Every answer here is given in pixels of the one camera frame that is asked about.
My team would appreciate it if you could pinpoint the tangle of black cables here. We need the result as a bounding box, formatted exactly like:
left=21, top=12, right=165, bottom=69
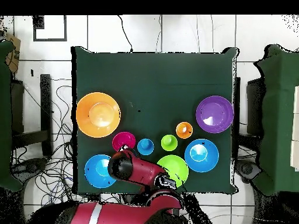
left=11, top=79, right=89, bottom=208

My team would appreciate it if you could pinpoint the black metal frame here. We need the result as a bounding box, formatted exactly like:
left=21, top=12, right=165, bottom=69
left=11, top=73, right=53, bottom=157

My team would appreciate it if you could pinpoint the orange plastic cup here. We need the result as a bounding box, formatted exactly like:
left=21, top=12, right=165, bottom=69
left=175, top=121, right=194, bottom=140

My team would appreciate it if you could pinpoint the green plastic cup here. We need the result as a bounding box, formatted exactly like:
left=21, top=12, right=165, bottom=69
left=160, top=134, right=179, bottom=152

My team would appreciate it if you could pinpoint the dark grey stand foot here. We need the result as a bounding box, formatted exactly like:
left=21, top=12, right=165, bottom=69
left=234, top=160, right=262, bottom=184
left=11, top=157, right=48, bottom=183

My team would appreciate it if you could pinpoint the large yellow-orange bowl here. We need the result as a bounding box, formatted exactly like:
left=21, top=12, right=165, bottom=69
left=75, top=92, right=121, bottom=139

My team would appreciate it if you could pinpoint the dark green tablecloth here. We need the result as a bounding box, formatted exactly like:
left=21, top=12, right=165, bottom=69
left=71, top=45, right=240, bottom=195

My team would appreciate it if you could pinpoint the black floor frame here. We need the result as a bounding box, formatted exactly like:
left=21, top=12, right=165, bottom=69
left=32, top=15, right=68, bottom=42

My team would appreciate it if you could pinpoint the cardboard box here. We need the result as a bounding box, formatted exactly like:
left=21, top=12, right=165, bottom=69
left=5, top=34, right=22, bottom=74

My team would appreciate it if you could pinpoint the purple shallow bowl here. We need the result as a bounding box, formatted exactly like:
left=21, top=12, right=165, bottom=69
left=195, top=95, right=235, bottom=134

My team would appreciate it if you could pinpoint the large green bowl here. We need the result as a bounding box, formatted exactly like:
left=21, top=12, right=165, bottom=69
left=157, top=154, right=189, bottom=188

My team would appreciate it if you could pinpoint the black cable with plug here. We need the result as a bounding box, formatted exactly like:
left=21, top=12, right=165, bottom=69
left=117, top=15, right=134, bottom=53

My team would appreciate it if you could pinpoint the green cloth side table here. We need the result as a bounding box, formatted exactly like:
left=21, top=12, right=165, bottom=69
left=0, top=40, right=23, bottom=193
left=253, top=43, right=299, bottom=197

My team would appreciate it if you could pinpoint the blue plastic bowl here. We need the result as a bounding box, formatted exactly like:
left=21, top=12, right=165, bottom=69
left=84, top=154, right=117, bottom=189
left=184, top=138, right=220, bottom=173

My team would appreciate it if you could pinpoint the small pink-red bowl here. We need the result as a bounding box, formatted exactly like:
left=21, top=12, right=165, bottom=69
left=112, top=131, right=137, bottom=152

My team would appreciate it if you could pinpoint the blue plastic cup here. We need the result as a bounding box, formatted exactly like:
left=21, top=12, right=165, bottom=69
left=137, top=138, right=155, bottom=156

